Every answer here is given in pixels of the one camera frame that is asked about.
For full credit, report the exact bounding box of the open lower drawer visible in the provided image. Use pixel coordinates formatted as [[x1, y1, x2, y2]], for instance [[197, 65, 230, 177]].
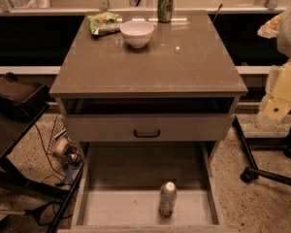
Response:
[[58, 143, 238, 233]]

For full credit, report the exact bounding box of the black drawer handle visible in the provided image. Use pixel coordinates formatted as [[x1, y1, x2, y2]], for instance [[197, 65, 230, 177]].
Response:
[[133, 129, 161, 138]]

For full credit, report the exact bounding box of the grey drawer cabinet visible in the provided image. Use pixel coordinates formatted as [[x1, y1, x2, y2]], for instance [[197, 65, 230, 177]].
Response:
[[50, 11, 247, 154]]

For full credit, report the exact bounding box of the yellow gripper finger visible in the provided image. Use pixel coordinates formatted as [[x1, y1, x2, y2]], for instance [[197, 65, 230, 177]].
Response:
[[261, 98, 291, 120]]

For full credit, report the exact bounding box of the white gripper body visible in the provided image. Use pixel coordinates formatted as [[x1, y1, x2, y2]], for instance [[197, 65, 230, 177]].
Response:
[[271, 61, 291, 105]]

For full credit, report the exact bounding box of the closed upper drawer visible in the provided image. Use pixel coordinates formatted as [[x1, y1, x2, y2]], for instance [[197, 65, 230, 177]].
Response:
[[62, 116, 234, 142]]

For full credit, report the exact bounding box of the black box on table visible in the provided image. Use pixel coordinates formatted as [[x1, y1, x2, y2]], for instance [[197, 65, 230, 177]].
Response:
[[0, 72, 48, 120]]

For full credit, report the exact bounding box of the white ceramic bowl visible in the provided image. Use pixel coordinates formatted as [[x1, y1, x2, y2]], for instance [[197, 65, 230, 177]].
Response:
[[120, 20, 154, 48]]

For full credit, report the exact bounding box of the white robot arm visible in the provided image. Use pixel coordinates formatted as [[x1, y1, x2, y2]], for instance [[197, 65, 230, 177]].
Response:
[[258, 5, 291, 121]]

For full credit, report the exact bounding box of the black cable on floor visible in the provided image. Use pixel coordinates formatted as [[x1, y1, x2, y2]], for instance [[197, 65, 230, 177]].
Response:
[[33, 123, 76, 226]]

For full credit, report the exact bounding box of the green snack bag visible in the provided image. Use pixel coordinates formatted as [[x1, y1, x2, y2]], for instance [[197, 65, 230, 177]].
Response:
[[88, 12, 121, 36]]

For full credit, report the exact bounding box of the green soda can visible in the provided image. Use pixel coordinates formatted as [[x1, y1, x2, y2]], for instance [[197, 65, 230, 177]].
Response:
[[157, 0, 173, 22]]

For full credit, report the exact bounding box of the black office chair base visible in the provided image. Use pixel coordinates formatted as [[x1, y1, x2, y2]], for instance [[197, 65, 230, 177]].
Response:
[[232, 117, 291, 186]]

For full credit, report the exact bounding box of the clear plastic water bottle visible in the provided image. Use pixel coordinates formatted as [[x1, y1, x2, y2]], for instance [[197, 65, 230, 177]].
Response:
[[159, 182, 178, 216]]

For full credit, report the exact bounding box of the black side table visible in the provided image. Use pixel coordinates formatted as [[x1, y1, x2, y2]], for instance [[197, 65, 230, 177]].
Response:
[[0, 104, 83, 233]]

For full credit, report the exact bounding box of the wire basket with clutter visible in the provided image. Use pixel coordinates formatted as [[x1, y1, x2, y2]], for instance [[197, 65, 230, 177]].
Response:
[[48, 115, 82, 166]]

